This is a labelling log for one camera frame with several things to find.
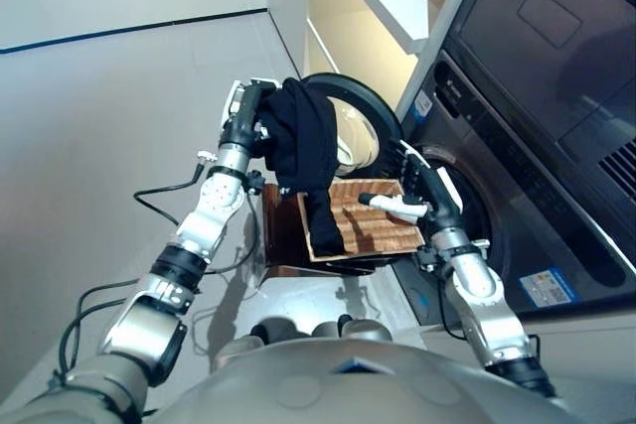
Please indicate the black left robot foot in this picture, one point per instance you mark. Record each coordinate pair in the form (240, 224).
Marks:
(261, 333)

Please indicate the black garment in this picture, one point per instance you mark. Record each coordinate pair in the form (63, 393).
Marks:
(303, 136)

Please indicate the dark detergent drawer front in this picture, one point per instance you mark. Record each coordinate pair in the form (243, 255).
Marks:
(447, 89)

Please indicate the silver robot leg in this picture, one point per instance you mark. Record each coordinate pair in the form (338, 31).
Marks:
(367, 329)
(238, 349)

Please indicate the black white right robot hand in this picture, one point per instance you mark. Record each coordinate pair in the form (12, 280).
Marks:
(439, 195)

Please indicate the silver right robot leg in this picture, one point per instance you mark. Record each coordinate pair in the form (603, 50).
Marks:
(367, 329)

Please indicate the wicker laundry basket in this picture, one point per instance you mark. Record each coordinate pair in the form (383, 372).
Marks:
(377, 225)

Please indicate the white cabinet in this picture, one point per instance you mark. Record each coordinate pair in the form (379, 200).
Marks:
(358, 7)

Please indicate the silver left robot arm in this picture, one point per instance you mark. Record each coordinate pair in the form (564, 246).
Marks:
(144, 325)

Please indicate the blue bordered info sticker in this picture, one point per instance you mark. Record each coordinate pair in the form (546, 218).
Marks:
(545, 287)

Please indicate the dark grey washing machine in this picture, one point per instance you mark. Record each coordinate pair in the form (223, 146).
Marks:
(546, 146)

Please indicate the round glass washing machine door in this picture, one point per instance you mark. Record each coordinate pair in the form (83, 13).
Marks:
(367, 111)

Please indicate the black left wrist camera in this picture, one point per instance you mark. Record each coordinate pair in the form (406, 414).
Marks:
(255, 183)

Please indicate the white low platform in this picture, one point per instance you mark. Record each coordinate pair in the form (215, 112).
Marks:
(571, 344)

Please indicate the grey robot torso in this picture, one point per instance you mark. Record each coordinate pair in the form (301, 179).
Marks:
(348, 389)

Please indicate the black robot foot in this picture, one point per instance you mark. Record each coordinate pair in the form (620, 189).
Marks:
(261, 333)
(345, 325)

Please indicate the blue white energy label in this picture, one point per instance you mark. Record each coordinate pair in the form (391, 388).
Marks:
(422, 103)

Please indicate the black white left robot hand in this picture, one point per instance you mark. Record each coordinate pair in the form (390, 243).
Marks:
(241, 116)

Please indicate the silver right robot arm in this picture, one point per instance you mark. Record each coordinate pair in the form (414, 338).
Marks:
(482, 305)

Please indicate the black right robot foot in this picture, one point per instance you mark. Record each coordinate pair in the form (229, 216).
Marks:
(345, 325)

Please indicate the silver left robot leg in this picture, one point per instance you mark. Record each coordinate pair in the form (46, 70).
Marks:
(238, 349)

